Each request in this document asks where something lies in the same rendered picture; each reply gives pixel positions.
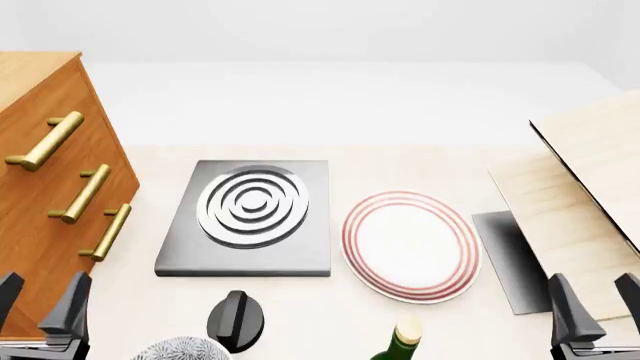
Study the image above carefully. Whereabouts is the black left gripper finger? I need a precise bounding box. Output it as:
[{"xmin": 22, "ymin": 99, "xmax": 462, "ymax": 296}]
[
  {"xmin": 0, "ymin": 272, "xmax": 25, "ymax": 321},
  {"xmin": 38, "ymin": 270, "xmax": 93, "ymax": 339}
]

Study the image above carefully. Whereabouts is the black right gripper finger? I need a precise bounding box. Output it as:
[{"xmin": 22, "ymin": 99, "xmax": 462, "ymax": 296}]
[
  {"xmin": 613, "ymin": 272, "xmax": 640, "ymax": 324},
  {"xmin": 547, "ymin": 272, "xmax": 608, "ymax": 349}
]

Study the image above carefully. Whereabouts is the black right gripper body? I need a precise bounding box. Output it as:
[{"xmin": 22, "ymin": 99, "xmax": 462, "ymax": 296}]
[{"xmin": 549, "ymin": 339, "xmax": 640, "ymax": 360}]

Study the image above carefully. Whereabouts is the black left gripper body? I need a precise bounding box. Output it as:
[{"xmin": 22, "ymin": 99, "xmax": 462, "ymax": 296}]
[{"xmin": 0, "ymin": 335, "xmax": 92, "ymax": 360}]

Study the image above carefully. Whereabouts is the wooden cabinet with drawers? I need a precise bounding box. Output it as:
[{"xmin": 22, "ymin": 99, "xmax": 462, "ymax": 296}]
[{"xmin": 0, "ymin": 51, "xmax": 141, "ymax": 342}]

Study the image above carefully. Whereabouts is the pale wooden rack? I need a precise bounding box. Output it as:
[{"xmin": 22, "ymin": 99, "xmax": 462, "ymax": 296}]
[{"xmin": 472, "ymin": 89, "xmax": 640, "ymax": 324}]

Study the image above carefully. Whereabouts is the patterned black and white bowl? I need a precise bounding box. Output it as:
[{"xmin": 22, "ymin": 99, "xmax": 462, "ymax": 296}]
[{"xmin": 130, "ymin": 336, "xmax": 234, "ymax": 360}]

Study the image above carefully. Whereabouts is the flat stove plate with rings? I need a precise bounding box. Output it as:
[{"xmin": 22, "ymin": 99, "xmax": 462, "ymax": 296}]
[{"xmin": 154, "ymin": 159, "xmax": 332, "ymax": 279}]

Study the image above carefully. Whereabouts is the round black stove knob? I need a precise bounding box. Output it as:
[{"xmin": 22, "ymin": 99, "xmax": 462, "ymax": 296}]
[{"xmin": 206, "ymin": 289, "xmax": 265, "ymax": 354}]

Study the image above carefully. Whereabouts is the green glass bottle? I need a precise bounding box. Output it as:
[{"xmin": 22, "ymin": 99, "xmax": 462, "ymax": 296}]
[{"xmin": 369, "ymin": 313, "xmax": 424, "ymax": 360}]

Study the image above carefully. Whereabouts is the white plate with red rings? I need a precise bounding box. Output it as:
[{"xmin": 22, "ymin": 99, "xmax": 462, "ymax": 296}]
[{"xmin": 341, "ymin": 189, "xmax": 482, "ymax": 305}]

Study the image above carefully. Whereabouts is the short brass drawer handle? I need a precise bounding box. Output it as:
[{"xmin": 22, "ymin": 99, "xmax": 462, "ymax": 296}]
[{"xmin": 78, "ymin": 203, "xmax": 133, "ymax": 263}]

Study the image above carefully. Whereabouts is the mid-length brass drawer handle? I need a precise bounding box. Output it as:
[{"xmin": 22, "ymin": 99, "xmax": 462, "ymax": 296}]
[{"xmin": 47, "ymin": 163, "xmax": 112, "ymax": 225}]

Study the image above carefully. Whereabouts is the wooden drawer with shortest handle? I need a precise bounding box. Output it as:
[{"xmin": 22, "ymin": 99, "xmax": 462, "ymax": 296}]
[{"xmin": 9, "ymin": 149, "xmax": 140, "ymax": 341}]

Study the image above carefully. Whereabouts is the long brass drawer handle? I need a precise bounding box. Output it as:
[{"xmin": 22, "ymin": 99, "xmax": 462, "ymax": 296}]
[{"xmin": 4, "ymin": 110, "xmax": 85, "ymax": 173}]

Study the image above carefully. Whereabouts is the wooden drawer with mid-length handle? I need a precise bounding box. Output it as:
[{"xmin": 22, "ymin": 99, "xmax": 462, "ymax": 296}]
[{"xmin": 0, "ymin": 108, "xmax": 125, "ymax": 327}]

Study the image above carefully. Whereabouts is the wooden drawer with longest handle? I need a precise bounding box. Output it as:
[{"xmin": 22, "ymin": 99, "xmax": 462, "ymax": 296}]
[{"xmin": 0, "ymin": 55, "xmax": 109, "ymax": 213}]

